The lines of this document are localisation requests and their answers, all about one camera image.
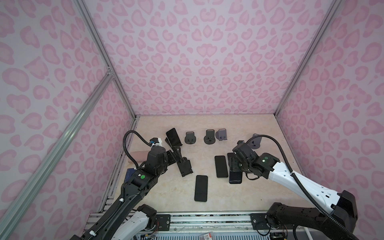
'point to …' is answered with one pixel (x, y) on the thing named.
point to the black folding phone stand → (176, 150)
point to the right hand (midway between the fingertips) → (234, 163)
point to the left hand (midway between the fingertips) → (175, 148)
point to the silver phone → (221, 166)
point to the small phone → (235, 176)
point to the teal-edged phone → (201, 188)
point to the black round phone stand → (209, 138)
